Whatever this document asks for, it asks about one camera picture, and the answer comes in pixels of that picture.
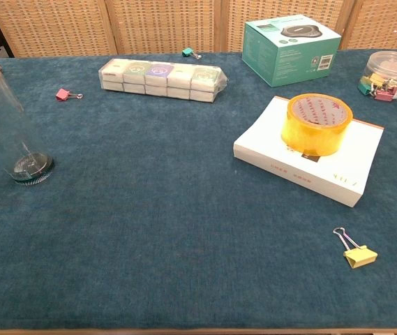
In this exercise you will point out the blue table cloth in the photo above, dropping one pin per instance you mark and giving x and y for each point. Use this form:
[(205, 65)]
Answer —
[(170, 223)]

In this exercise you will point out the wrapped tissue packet bundle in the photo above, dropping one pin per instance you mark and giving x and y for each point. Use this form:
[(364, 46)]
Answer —
[(163, 80)]

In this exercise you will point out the green binder clip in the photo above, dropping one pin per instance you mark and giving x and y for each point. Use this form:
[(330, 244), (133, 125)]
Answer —
[(186, 52)]

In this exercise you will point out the yellow packing tape roll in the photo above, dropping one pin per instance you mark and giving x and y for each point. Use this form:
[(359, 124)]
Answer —
[(309, 134)]

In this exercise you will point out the teal cardboard product box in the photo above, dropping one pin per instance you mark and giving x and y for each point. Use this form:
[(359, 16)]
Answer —
[(282, 59)]

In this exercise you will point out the wicker screen panel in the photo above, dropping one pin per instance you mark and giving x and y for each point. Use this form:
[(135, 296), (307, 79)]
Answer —
[(163, 24), (236, 21), (386, 24), (55, 28)]

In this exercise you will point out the pink binder clip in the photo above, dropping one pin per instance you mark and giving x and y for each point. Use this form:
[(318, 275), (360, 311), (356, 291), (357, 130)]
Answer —
[(62, 94)]

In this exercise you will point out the white paperback book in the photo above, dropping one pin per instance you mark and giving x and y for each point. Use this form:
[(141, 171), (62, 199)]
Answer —
[(355, 157)]

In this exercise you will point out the green clip inside jar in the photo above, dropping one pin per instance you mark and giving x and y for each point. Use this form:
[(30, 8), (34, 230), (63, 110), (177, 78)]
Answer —
[(365, 87)]

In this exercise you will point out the large yellow binder clip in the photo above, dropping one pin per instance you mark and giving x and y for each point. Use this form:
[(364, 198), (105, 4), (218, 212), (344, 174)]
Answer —
[(360, 257)]

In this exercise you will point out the pink clip inside jar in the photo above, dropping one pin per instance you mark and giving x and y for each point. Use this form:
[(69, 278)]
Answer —
[(382, 96)]

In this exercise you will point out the yellow clip inside jar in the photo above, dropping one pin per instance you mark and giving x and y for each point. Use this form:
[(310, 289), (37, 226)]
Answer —
[(376, 79)]

